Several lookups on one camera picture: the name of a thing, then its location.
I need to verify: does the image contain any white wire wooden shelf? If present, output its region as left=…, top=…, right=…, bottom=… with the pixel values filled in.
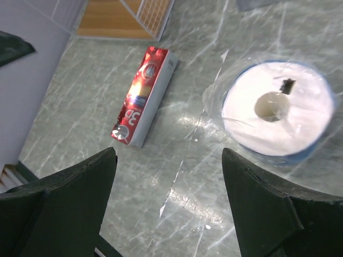
left=27, top=1, right=174, bottom=41

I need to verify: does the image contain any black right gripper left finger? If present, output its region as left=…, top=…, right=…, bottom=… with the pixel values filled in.
left=1, top=147, right=117, bottom=256

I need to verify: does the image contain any red toothpaste box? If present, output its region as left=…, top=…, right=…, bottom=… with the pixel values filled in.
left=111, top=47, right=178, bottom=148

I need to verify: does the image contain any blue paper towel roll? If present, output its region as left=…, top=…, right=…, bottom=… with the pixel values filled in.
left=203, top=59, right=338, bottom=165

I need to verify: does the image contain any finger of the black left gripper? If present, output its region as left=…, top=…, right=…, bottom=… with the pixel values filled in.
left=0, top=31, right=36, bottom=67

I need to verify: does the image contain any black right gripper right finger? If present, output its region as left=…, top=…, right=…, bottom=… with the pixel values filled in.
left=222, top=148, right=342, bottom=256

